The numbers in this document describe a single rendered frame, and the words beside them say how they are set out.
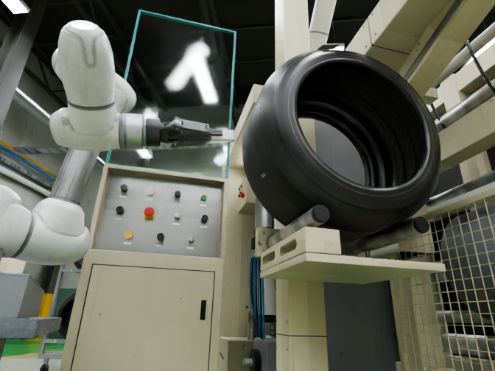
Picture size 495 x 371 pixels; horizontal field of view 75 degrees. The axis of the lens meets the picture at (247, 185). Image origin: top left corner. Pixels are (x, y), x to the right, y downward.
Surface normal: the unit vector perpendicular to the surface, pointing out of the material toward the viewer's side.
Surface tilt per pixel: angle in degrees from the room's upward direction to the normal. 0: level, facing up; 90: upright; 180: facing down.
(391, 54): 180
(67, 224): 96
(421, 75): 162
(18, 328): 90
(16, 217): 81
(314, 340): 90
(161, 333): 90
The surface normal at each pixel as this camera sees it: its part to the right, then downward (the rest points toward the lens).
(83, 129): 0.19, 0.48
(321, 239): 0.25, -0.36
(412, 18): -0.03, 0.92
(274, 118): -0.55, -0.23
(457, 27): 0.05, 0.77
